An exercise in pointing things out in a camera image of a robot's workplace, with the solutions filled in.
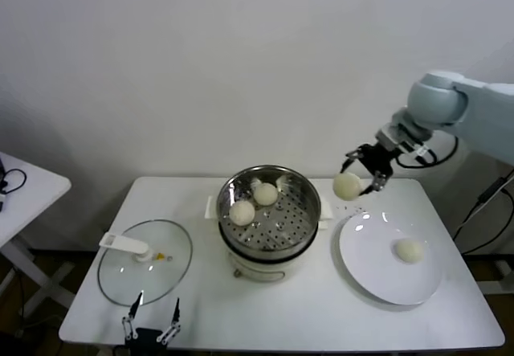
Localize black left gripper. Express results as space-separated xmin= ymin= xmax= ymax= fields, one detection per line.
xmin=121 ymin=290 xmax=182 ymax=356

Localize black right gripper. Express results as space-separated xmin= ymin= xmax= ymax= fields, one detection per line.
xmin=341 ymin=142 xmax=398 ymax=198

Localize white steamed baozi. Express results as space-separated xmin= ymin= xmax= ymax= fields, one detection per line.
xmin=228 ymin=201 xmax=256 ymax=227
xmin=332 ymin=172 xmax=362 ymax=202
xmin=252 ymin=182 xmax=279 ymax=207
xmin=392 ymin=238 xmax=426 ymax=264

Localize stainless steel steamer basket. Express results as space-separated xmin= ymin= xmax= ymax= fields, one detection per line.
xmin=206 ymin=165 xmax=335 ymax=261

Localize scattered dark crumbs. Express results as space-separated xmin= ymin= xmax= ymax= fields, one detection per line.
xmin=334 ymin=204 xmax=371 ymax=215

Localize white oval plate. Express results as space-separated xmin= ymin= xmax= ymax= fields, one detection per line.
xmin=332 ymin=211 xmax=443 ymax=305

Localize cream electric cooker pot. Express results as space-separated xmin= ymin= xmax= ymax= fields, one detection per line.
xmin=219 ymin=219 xmax=330 ymax=285

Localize white side table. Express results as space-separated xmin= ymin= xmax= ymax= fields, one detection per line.
xmin=0 ymin=150 xmax=77 ymax=321

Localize white furniture foot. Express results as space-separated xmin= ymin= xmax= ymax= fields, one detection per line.
xmin=467 ymin=257 xmax=514 ymax=297

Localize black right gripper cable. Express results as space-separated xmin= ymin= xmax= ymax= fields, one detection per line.
xmin=395 ymin=136 xmax=459 ymax=170

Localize glass lid with white handle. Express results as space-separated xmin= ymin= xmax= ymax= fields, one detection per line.
xmin=98 ymin=219 xmax=194 ymax=307

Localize white floor cable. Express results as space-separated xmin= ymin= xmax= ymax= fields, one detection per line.
xmin=10 ymin=317 xmax=55 ymax=356

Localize black power adapter cable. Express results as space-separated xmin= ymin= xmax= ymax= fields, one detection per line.
xmin=453 ymin=170 xmax=514 ymax=256

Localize black floor cable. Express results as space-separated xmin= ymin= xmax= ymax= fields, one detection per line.
xmin=7 ymin=263 xmax=27 ymax=333

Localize black looped cable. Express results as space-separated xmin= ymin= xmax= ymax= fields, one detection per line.
xmin=0 ymin=167 xmax=29 ymax=196

